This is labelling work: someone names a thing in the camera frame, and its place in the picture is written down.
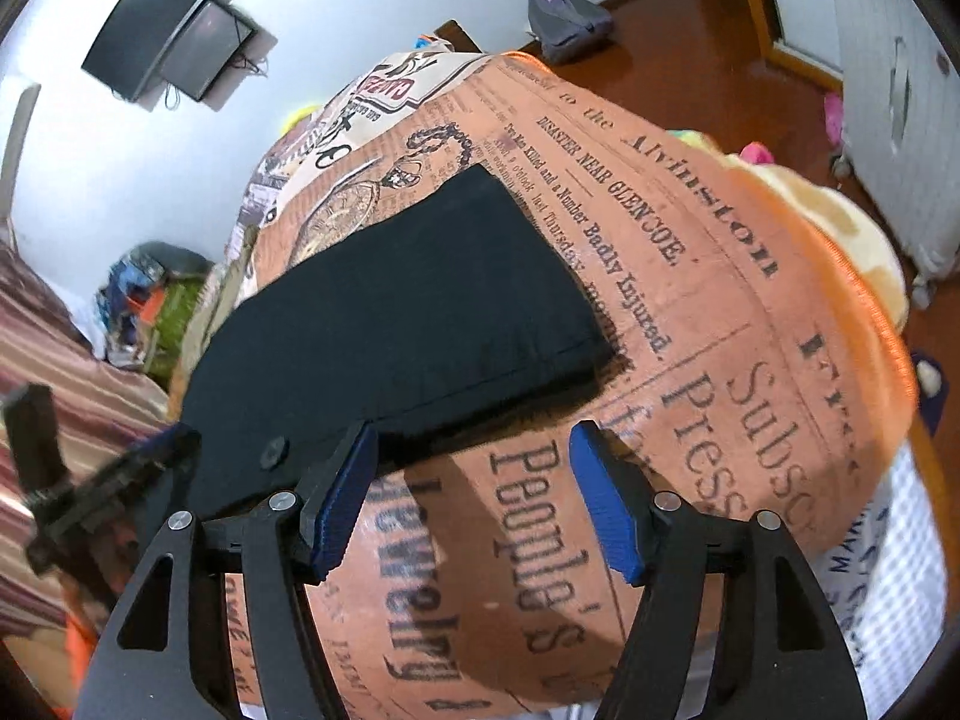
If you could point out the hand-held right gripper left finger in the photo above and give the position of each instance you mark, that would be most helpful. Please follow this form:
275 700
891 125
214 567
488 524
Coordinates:
345 495

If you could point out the black wall television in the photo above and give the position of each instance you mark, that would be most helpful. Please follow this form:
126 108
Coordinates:
150 15

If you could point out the black pants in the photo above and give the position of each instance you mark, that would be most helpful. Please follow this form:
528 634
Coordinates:
390 315

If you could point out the green storage bag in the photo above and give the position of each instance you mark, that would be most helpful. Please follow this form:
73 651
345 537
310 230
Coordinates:
176 322

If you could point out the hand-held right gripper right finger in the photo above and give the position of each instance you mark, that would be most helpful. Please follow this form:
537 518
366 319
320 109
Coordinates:
604 502

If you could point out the newspaper print blanket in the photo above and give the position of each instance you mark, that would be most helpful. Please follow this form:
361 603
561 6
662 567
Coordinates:
675 315

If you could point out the pile of colourful clutter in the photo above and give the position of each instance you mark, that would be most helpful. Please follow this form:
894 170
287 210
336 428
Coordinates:
135 285

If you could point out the dark blue object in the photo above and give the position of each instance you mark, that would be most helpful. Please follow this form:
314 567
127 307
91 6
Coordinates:
928 397

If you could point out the white air conditioner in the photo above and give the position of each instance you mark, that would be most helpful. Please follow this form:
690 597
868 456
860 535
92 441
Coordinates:
16 157

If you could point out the orange cloth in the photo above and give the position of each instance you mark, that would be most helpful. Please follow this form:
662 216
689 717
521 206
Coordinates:
81 645

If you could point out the small black wall monitor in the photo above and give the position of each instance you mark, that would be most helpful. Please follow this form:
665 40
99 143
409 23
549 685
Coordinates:
206 52

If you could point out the pink toy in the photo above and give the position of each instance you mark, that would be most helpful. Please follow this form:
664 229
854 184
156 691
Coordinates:
756 154
832 116

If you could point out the yellow plush blanket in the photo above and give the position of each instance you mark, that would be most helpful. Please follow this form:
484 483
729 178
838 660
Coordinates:
840 225

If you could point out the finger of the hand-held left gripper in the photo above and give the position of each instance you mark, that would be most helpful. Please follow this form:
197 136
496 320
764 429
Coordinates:
161 450

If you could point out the striped pink curtain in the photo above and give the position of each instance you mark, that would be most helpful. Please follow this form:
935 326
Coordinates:
60 360

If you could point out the white patterned sheet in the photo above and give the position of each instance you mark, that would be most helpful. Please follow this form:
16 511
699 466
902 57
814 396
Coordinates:
885 562

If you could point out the grey bag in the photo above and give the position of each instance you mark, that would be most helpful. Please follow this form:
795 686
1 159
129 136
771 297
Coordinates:
566 19

